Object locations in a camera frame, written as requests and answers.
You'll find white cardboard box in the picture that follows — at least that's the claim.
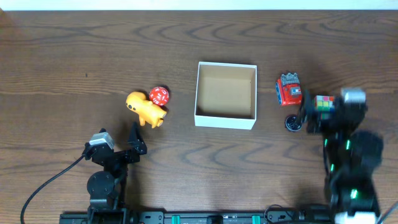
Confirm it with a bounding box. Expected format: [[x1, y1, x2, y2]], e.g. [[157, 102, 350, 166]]
[[194, 62, 257, 130]]

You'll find red and grey toy truck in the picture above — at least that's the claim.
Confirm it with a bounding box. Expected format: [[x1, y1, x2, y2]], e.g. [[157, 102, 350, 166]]
[[275, 72, 302, 106]]

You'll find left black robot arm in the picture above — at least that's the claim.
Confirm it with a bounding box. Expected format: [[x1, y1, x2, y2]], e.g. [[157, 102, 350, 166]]
[[82, 122, 147, 210]]

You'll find black round wheel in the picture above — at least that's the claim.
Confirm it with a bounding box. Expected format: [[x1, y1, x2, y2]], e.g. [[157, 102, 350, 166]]
[[285, 114, 302, 132]]

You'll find colourful puzzle cube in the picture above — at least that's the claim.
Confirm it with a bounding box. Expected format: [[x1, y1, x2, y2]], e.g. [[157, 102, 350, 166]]
[[313, 95, 335, 120]]

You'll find left black cable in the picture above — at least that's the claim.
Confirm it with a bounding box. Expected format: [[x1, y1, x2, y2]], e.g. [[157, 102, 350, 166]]
[[20, 154, 86, 224]]

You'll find orange toy dog figure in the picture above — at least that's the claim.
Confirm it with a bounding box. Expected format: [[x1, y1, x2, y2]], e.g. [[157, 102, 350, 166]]
[[126, 91, 167, 129]]

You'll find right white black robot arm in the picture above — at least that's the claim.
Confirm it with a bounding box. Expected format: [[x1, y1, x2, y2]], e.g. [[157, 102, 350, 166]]
[[296, 88, 384, 223]]

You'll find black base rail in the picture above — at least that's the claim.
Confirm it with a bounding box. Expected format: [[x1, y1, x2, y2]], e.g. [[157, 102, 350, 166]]
[[59, 208, 334, 224]]

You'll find red polyhedral letter ball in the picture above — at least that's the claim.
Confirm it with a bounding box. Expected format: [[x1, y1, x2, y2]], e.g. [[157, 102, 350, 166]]
[[149, 86, 170, 106]]

